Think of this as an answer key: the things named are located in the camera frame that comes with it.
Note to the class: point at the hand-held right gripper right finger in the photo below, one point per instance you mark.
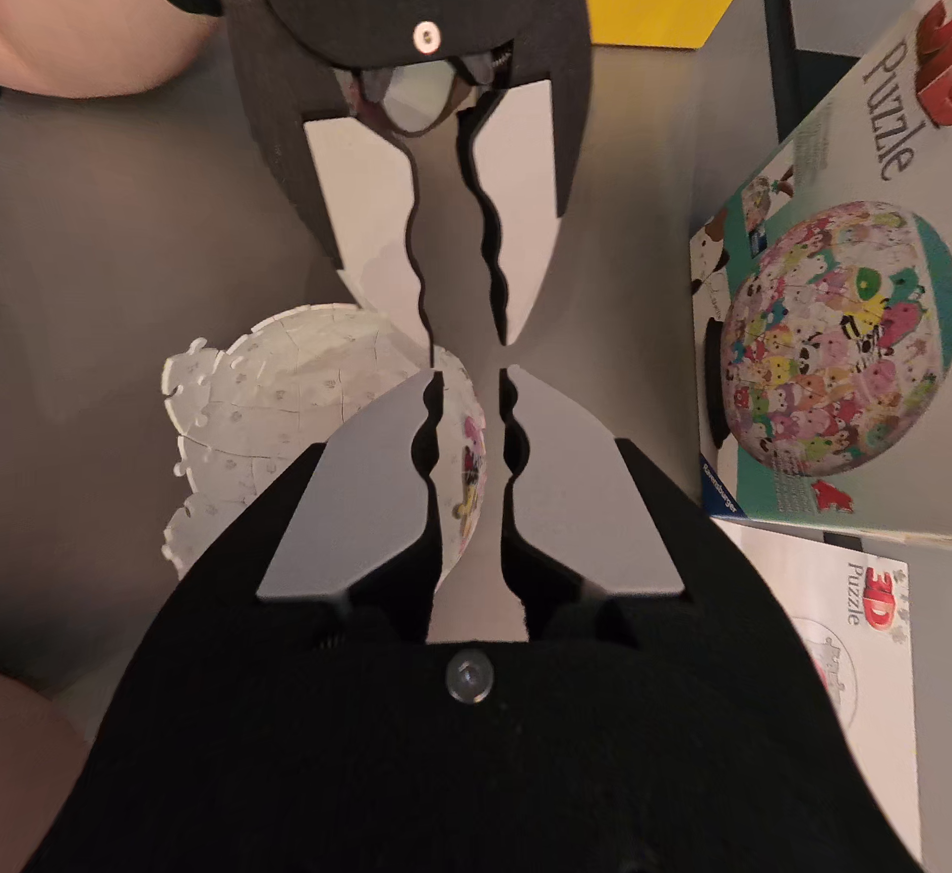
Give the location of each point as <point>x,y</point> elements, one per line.
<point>587,508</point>

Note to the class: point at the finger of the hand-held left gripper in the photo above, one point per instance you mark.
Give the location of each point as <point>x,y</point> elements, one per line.
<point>520,181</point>
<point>364,218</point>

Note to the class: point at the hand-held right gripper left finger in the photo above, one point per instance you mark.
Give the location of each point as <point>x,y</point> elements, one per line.
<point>357,508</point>

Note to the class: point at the white half puzzle ball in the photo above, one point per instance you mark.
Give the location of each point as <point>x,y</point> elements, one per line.
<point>282,397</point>

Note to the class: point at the person's left forearm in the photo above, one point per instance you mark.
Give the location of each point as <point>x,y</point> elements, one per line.
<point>74,10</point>

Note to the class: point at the person's right forearm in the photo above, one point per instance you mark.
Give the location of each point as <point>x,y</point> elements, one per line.
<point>33,776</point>

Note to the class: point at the colourful puzzle box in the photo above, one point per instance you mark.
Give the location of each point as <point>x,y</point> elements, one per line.
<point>825,352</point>

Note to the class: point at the white instruction leaflet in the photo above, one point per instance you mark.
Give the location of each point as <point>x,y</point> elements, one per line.
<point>855,665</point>

